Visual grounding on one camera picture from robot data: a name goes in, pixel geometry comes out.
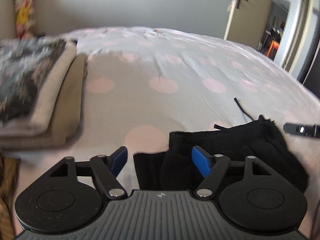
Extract black pants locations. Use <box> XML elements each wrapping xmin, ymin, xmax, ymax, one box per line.
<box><xmin>133</xmin><ymin>115</ymin><xmax>309</xmax><ymax>192</ymax></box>

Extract black sliding wardrobe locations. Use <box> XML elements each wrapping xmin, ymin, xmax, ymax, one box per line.
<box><xmin>298</xmin><ymin>38</ymin><xmax>319</xmax><ymax>98</ymax></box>

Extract tan folded fleece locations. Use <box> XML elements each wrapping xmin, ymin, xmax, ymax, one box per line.
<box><xmin>1</xmin><ymin>54</ymin><xmax>87</xmax><ymax>151</ymax></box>

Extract beige folded sweater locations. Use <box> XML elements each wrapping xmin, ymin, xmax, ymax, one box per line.
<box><xmin>1</xmin><ymin>41</ymin><xmax>76</xmax><ymax>138</ymax></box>

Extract polka dot bed sheet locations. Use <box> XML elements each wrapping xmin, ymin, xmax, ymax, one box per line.
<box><xmin>10</xmin><ymin>26</ymin><xmax>320</xmax><ymax>240</ymax></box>

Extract beige door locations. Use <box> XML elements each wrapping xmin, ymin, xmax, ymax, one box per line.
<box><xmin>224</xmin><ymin>0</ymin><xmax>272</xmax><ymax>49</ymax></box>

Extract floral folded garment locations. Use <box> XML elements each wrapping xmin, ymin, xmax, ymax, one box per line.
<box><xmin>1</xmin><ymin>37</ymin><xmax>67</xmax><ymax>125</ymax></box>

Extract plush toy tube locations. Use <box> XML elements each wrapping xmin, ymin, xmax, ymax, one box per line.
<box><xmin>14</xmin><ymin>0</ymin><xmax>36</xmax><ymax>38</ymax></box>

